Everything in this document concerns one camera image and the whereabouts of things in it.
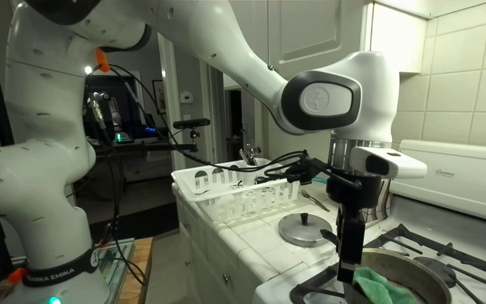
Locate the white upper kitchen cabinet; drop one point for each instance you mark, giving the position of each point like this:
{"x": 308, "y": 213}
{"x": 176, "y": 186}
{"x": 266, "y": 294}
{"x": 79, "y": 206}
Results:
{"x": 401, "y": 34}

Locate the white wall thermostat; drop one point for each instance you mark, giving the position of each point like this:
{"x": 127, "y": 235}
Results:
{"x": 187, "y": 96}

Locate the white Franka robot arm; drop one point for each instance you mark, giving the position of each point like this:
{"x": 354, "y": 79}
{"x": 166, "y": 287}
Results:
{"x": 30, "y": 169}

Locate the white gas stove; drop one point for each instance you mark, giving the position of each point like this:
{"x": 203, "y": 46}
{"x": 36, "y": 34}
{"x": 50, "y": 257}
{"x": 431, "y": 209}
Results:
{"x": 463, "y": 186}

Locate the white base cabinet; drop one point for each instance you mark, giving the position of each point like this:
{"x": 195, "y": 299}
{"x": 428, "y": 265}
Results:
{"x": 210, "y": 264}

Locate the black camera on tripod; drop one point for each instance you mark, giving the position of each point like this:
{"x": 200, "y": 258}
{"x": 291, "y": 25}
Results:
{"x": 192, "y": 122}

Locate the orange clip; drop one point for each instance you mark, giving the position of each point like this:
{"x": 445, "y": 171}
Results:
{"x": 18, "y": 275}

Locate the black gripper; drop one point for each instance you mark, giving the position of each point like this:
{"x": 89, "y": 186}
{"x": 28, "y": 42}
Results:
{"x": 355, "y": 203}

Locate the white plastic dish rack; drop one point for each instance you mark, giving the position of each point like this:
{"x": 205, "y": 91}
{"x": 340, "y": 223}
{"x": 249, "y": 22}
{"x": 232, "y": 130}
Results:
{"x": 227, "y": 194}

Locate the wooden board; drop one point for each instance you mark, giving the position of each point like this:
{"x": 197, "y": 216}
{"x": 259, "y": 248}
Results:
{"x": 139, "y": 270}

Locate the round metal pot lid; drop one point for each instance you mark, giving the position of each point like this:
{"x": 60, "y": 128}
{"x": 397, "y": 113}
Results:
{"x": 305, "y": 230}

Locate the metal table knife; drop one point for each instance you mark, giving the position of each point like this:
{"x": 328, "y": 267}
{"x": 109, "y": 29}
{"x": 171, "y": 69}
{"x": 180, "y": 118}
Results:
{"x": 316, "y": 201}

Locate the white utensil cup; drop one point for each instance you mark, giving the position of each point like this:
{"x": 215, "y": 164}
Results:
{"x": 252, "y": 164}

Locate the green cloth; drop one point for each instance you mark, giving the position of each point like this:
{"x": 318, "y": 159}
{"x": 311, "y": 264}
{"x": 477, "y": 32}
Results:
{"x": 381, "y": 287}

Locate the dark background desk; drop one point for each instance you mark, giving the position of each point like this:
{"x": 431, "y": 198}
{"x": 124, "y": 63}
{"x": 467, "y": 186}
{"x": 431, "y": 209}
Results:
{"x": 143, "y": 149}

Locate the framed wall picture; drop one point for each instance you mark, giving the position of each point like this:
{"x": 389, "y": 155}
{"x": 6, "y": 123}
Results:
{"x": 160, "y": 95}

